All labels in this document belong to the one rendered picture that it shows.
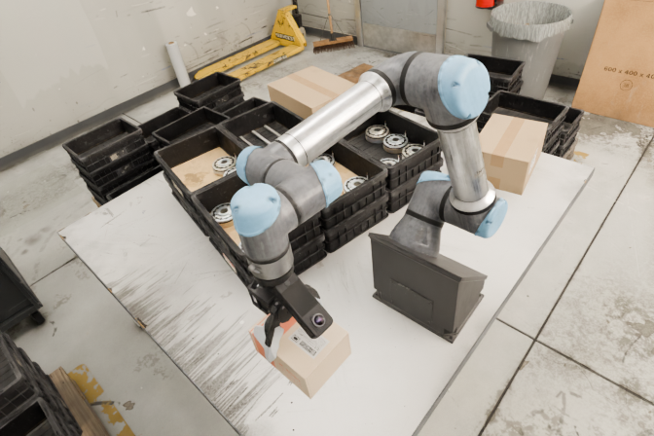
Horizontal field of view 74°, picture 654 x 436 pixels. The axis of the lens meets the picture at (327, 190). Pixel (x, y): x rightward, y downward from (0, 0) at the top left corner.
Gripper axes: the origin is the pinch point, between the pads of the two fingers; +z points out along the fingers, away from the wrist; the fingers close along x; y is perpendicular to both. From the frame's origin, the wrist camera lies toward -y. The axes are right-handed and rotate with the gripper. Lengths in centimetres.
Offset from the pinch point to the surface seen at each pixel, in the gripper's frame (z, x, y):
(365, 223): 35, -61, 35
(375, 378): 40.0, -18.2, -2.4
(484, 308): 40, -56, -15
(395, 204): 36, -77, 32
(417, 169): 25, -88, 30
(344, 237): 36, -51, 37
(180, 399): 109, 17, 84
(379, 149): 27, -93, 52
